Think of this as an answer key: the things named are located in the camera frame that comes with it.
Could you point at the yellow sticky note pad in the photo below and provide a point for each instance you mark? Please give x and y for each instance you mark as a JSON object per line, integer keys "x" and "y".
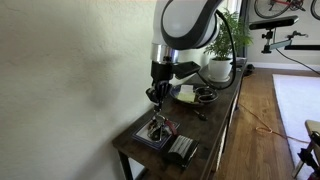
{"x": 186, "y": 97}

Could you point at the dark wooden console table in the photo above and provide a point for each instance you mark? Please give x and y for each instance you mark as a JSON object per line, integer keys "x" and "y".
{"x": 200, "y": 133}

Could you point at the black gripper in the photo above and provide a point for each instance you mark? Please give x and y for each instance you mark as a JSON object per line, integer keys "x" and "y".
{"x": 160, "y": 90}

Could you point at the white plant pot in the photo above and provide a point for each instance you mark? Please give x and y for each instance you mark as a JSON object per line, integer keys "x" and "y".
{"x": 220, "y": 68}

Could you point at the square blue-rimmed tray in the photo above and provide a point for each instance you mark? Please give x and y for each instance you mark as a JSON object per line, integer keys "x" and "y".
{"x": 141, "y": 135}

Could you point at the black car key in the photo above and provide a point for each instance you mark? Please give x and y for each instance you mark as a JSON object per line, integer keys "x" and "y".
{"x": 201, "y": 115}

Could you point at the black bar camera on stand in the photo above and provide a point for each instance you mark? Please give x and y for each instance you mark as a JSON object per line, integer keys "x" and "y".
{"x": 273, "y": 22}

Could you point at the white rug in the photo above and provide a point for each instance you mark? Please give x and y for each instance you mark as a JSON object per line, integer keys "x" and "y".
{"x": 296, "y": 100}

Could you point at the light wooden chair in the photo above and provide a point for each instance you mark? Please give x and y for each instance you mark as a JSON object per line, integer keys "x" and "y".
{"x": 311, "y": 146}

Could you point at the white paper slip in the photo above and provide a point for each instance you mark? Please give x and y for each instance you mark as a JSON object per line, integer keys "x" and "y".
{"x": 187, "y": 88}

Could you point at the black wall rail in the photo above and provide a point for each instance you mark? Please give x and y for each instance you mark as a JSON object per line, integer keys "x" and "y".
{"x": 301, "y": 47}

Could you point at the small dark box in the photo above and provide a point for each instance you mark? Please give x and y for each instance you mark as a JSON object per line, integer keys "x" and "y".
{"x": 240, "y": 63}

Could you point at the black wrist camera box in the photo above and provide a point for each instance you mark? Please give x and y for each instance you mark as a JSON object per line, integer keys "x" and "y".
{"x": 186, "y": 69}

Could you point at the bicycle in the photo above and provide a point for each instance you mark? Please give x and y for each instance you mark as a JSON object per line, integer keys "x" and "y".
{"x": 276, "y": 8}

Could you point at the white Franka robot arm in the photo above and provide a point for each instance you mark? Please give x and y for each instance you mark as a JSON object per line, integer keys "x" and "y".
{"x": 183, "y": 20}

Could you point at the round dark blue bowl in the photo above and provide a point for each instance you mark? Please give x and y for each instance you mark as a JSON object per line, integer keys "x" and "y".
{"x": 175, "y": 94}

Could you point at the small black floor object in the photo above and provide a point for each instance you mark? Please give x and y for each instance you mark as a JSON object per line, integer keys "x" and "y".
{"x": 250, "y": 69}

